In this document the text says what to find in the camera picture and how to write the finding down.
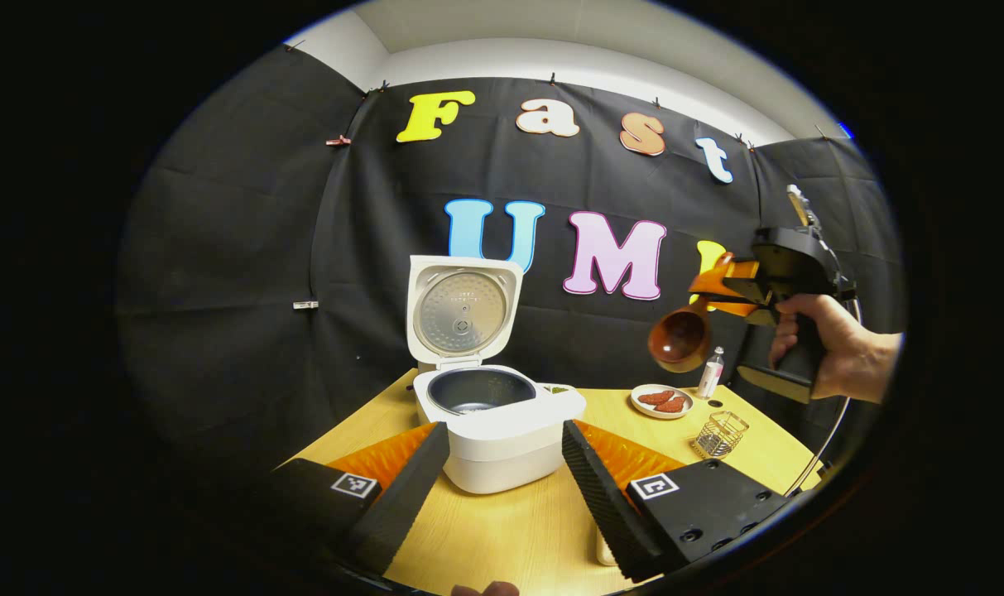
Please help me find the wire chopstick holder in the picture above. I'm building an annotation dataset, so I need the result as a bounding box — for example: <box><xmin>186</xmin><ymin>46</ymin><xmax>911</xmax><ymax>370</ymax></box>
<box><xmin>690</xmin><ymin>411</ymin><xmax>750</xmax><ymax>459</ymax></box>

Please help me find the small clear bottle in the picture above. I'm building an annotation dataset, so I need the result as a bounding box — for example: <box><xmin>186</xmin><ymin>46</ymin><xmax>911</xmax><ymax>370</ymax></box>
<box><xmin>698</xmin><ymin>346</ymin><xmax>726</xmax><ymax>400</ymax></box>

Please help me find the black backdrop cloth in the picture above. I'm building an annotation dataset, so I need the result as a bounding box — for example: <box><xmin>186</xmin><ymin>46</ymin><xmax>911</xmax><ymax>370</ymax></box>
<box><xmin>117</xmin><ymin>46</ymin><xmax>904</xmax><ymax>497</ymax></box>

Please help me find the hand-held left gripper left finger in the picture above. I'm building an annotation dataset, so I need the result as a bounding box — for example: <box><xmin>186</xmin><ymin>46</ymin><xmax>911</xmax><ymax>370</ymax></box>
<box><xmin>276</xmin><ymin>421</ymin><xmax>451</xmax><ymax>576</ymax></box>

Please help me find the brown wooden spoon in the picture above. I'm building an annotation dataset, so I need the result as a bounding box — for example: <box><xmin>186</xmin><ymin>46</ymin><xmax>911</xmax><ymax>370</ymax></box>
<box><xmin>647</xmin><ymin>252</ymin><xmax>734</xmax><ymax>373</ymax></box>

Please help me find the white round plate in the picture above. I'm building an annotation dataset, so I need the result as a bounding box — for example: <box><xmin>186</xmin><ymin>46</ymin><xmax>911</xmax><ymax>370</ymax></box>
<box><xmin>630</xmin><ymin>383</ymin><xmax>695</xmax><ymax>421</ymax></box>

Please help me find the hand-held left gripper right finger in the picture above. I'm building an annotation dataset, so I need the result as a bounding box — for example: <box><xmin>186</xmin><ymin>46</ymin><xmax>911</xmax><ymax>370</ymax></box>
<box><xmin>561</xmin><ymin>418</ymin><xmax>796</xmax><ymax>583</ymax></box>

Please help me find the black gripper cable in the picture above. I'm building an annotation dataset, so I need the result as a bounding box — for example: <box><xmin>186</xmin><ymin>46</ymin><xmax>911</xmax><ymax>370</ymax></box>
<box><xmin>787</xmin><ymin>298</ymin><xmax>865</xmax><ymax>497</ymax></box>

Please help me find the white rice cooker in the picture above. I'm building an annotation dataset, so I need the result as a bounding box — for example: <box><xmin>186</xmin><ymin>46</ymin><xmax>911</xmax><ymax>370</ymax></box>
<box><xmin>406</xmin><ymin>255</ymin><xmax>588</xmax><ymax>496</ymax></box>

